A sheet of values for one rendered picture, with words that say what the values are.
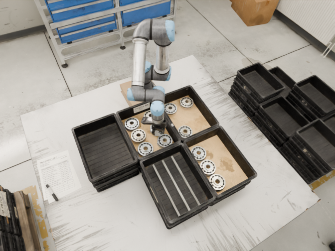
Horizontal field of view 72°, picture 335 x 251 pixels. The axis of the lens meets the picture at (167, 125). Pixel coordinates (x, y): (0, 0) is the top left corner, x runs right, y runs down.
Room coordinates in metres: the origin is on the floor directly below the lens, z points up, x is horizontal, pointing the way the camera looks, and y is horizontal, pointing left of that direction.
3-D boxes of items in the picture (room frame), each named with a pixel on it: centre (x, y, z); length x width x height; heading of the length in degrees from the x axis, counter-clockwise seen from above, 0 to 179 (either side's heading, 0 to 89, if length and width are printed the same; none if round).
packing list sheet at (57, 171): (0.51, 0.71, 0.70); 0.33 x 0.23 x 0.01; 33
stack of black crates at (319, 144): (1.03, -1.32, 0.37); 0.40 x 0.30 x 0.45; 34
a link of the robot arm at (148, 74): (1.28, 0.21, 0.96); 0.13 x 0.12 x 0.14; 92
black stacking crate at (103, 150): (0.66, 0.39, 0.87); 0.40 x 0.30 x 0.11; 32
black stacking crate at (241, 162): (0.63, -0.33, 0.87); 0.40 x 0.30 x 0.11; 32
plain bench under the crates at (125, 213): (0.73, 0.04, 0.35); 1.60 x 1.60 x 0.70; 33
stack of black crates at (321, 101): (1.58, -1.43, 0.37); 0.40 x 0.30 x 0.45; 34
